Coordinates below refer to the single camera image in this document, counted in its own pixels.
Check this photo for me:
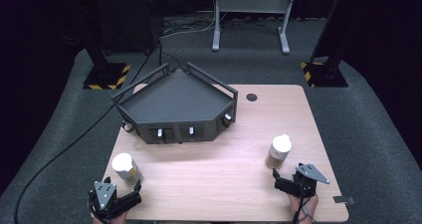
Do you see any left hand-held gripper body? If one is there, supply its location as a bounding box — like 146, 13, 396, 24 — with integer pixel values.
88, 180, 143, 220

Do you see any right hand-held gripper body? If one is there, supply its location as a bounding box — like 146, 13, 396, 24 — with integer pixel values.
274, 162, 331, 199

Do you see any flat-capped white seasoning bottle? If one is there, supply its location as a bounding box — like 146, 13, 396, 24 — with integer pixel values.
110, 152, 144, 187

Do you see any round-capped white seasoning bottle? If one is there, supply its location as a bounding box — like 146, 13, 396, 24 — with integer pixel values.
265, 133, 293, 170

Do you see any dark grey corner rack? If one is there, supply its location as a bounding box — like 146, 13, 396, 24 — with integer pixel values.
110, 62, 240, 145

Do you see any person's left hand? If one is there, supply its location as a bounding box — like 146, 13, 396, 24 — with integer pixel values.
92, 209, 128, 224

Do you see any person's right hand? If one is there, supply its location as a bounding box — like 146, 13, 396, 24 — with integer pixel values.
288, 193, 319, 224

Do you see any grey tape strip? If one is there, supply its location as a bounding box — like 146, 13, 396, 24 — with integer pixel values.
332, 195, 356, 205

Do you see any black striped stand base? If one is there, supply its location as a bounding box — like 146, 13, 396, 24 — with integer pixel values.
82, 62, 131, 91
300, 61, 349, 89

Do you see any grey metal stand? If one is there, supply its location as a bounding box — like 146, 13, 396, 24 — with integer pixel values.
211, 0, 299, 56

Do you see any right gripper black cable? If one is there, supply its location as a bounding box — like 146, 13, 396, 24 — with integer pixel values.
292, 175, 317, 224

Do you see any long black floor cable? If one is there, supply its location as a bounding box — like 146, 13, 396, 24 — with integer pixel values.
13, 39, 183, 224

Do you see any black stand post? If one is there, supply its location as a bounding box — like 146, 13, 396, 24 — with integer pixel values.
83, 24, 110, 69
309, 0, 349, 69

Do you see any bundle of floor cables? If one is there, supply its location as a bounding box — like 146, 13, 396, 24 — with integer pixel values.
160, 14, 218, 39

